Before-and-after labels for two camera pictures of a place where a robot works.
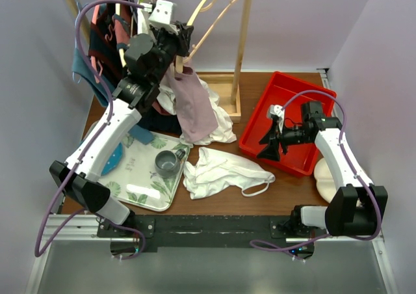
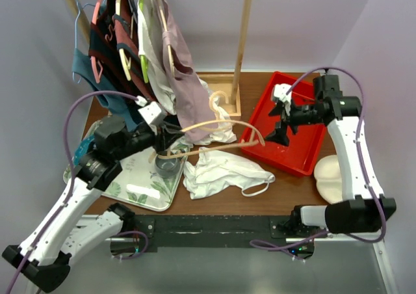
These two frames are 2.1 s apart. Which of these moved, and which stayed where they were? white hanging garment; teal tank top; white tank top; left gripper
Moved: left gripper
Stayed: white tank top; teal tank top; white hanging garment
